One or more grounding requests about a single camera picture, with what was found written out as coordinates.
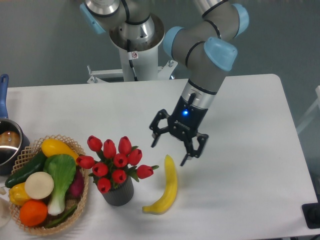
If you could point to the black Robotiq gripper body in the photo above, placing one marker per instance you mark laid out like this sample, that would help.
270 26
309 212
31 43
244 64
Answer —
185 120

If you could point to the red tulip bouquet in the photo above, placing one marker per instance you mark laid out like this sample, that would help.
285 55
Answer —
116 164

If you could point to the dark grey ribbed vase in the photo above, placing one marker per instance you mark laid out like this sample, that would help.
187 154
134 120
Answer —
121 195

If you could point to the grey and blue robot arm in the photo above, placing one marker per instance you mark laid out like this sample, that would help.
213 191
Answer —
204 49

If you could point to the yellow banana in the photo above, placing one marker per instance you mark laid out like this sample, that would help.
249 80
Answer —
168 197

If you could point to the green bok choy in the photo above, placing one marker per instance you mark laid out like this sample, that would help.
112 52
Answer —
62 169

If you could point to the yellow squash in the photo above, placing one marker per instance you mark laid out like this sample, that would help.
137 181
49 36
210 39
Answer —
53 146

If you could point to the purple sweet potato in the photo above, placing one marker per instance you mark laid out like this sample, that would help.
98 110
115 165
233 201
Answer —
77 186

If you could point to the black device at table edge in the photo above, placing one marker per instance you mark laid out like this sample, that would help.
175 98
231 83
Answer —
311 212

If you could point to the green cucumber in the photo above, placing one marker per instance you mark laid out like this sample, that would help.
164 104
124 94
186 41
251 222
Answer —
36 164

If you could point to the woven wicker basket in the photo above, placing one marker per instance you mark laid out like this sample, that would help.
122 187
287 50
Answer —
75 198

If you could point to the white round radish slice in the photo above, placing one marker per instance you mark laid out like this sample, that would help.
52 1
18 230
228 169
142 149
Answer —
39 185

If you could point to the green bean pod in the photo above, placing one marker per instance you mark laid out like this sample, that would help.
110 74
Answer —
62 218

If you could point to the orange fruit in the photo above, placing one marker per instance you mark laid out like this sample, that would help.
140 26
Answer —
33 213

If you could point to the yellow bell pepper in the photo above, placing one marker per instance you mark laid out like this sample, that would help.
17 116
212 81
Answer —
18 195

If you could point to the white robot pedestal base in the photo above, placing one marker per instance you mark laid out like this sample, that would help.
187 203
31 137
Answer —
138 46

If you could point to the white frame at right edge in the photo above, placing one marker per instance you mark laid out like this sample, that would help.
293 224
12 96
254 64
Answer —
309 114

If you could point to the blue handled saucepan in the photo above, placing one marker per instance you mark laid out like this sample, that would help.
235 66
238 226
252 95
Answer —
12 138

